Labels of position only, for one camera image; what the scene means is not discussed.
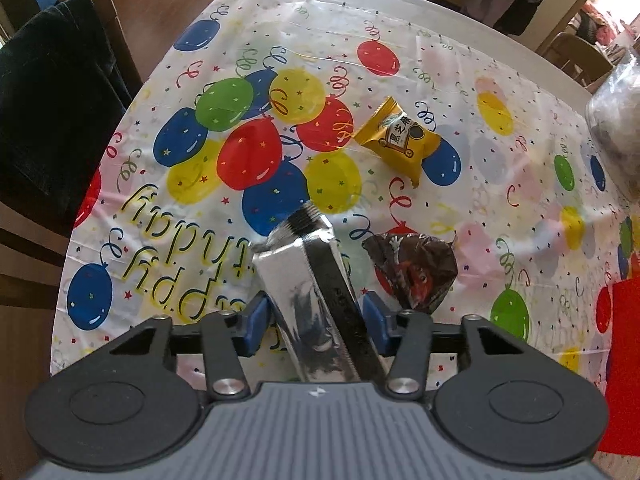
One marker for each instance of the dark brown candy packet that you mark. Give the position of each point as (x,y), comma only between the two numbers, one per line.
(415,270)

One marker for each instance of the light wooden chair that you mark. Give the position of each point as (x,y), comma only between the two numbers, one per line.
(575,57)

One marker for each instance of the small yellow snack packet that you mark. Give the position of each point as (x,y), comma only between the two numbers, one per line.
(400,140)

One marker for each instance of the clear plastic bag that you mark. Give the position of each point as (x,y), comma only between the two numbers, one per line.
(617,125)

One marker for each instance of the balloon print tablecloth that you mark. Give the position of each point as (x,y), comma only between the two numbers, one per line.
(400,60)

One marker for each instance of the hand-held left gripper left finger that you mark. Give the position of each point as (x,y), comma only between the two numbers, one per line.
(257,323)

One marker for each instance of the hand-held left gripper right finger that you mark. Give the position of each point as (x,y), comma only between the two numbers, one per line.
(374,321)

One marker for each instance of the silver foil snack packet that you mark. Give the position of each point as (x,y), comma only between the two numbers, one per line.
(310,305)

